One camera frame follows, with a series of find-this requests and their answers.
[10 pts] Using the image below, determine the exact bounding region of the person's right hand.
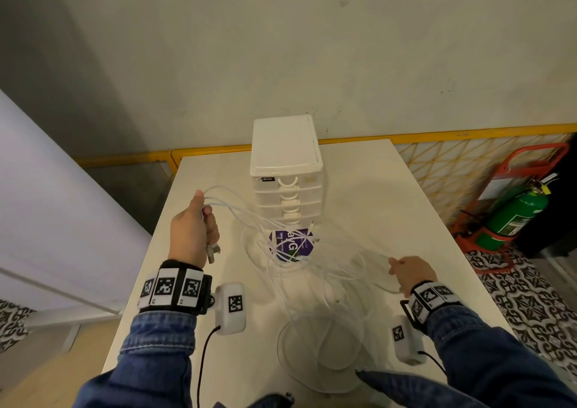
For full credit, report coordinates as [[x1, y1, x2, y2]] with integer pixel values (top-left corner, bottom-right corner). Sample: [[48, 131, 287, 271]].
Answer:
[[389, 256, 438, 299]]

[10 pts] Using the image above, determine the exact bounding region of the person's left hand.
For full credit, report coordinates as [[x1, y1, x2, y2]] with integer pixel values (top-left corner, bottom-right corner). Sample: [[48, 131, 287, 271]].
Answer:
[[168, 190, 221, 269]]

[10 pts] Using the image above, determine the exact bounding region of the white cable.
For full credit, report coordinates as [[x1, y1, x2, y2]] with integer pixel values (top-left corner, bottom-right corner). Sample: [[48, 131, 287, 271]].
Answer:
[[194, 186, 403, 395]]

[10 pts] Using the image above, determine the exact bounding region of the person's right forearm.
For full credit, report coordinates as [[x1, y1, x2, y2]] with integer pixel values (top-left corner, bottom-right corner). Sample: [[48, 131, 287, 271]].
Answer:
[[356, 305, 577, 408]]

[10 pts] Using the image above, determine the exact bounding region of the person's left forearm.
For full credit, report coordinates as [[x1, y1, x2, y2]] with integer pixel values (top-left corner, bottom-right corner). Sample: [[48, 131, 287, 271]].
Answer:
[[72, 309, 212, 408]]

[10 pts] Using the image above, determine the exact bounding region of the right marker wristband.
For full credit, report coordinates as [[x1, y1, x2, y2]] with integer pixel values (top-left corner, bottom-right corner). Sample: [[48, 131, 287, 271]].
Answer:
[[400, 281, 464, 334]]

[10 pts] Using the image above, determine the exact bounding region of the marker wristband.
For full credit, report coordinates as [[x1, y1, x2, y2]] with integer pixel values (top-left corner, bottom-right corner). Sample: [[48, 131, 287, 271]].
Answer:
[[400, 281, 464, 334], [137, 260, 214, 316]]

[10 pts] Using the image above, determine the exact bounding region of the left marker wristband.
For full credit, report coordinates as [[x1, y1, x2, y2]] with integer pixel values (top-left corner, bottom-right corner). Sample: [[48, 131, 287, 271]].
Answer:
[[137, 260, 214, 316]]

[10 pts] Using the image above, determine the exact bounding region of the white plastic drawer cabinet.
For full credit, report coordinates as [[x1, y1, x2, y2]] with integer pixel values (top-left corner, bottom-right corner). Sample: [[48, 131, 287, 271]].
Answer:
[[250, 115, 325, 231]]

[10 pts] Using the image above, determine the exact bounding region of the purple and white packet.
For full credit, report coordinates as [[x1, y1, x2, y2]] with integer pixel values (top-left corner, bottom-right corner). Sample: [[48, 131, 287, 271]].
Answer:
[[269, 228, 316, 263]]

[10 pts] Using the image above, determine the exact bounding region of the green fire extinguisher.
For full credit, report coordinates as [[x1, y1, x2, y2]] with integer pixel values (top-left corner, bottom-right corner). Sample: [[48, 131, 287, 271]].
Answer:
[[474, 173, 560, 252]]

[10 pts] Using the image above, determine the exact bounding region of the white panel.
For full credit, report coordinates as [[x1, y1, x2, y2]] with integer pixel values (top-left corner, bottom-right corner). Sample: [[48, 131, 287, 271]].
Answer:
[[0, 90, 152, 328]]

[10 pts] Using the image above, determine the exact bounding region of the orange metal extinguisher stand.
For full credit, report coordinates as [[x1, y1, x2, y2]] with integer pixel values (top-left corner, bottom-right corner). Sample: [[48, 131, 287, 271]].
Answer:
[[451, 143, 570, 274]]

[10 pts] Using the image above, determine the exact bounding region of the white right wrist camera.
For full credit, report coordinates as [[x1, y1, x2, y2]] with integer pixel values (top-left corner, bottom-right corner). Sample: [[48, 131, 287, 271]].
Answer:
[[391, 315, 427, 367]]

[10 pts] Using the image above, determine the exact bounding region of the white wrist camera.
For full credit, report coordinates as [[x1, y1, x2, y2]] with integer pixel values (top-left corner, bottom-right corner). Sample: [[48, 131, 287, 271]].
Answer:
[[391, 315, 427, 367], [214, 282, 247, 336]]

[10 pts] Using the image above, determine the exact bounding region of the black right camera cable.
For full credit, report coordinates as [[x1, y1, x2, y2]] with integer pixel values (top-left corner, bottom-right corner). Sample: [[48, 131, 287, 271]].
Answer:
[[417, 351, 447, 375]]

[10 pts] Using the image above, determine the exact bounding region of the black camera cable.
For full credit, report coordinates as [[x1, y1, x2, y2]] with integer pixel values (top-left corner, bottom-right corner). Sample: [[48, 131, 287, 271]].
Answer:
[[417, 351, 447, 375], [197, 326, 222, 408]]

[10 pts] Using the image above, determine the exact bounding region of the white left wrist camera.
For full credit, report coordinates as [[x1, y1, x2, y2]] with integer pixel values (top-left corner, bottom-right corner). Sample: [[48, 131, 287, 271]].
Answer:
[[214, 282, 247, 336]]

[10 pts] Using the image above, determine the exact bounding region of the black left camera cable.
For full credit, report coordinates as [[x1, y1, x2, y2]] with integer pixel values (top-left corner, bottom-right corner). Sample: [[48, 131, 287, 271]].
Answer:
[[197, 326, 222, 408]]

